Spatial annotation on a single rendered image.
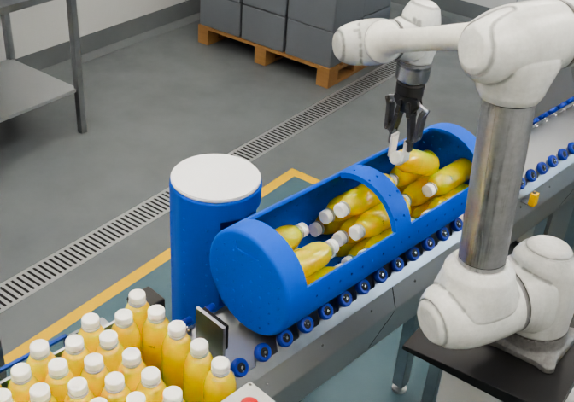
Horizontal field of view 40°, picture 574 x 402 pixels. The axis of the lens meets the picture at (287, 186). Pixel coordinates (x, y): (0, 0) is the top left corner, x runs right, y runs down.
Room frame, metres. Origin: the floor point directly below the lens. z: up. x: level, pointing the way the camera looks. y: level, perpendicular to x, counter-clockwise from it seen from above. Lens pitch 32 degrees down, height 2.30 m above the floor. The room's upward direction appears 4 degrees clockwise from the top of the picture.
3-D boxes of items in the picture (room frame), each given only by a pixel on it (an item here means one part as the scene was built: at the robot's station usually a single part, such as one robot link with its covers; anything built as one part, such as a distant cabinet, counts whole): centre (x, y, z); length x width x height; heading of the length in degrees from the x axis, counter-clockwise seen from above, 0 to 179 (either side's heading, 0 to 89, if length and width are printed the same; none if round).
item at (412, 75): (1.89, -0.30, 1.49); 0.09 x 0.09 x 0.06
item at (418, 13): (1.89, -0.29, 1.60); 0.13 x 0.11 x 0.16; 117
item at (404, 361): (2.21, -0.50, 0.31); 0.06 x 0.06 x 0.63; 48
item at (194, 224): (2.04, 0.22, 0.59); 0.28 x 0.28 x 0.88
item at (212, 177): (2.04, 0.22, 1.03); 0.28 x 0.28 x 0.01
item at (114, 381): (1.12, 0.32, 1.09); 0.04 x 0.04 x 0.02
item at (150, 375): (1.14, 0.25, 1.09); 0.04 x 0.04 x 0.02
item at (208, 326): (1.38, 0.15, 0.99); 0.10 x 0.02 x 0.12; 48
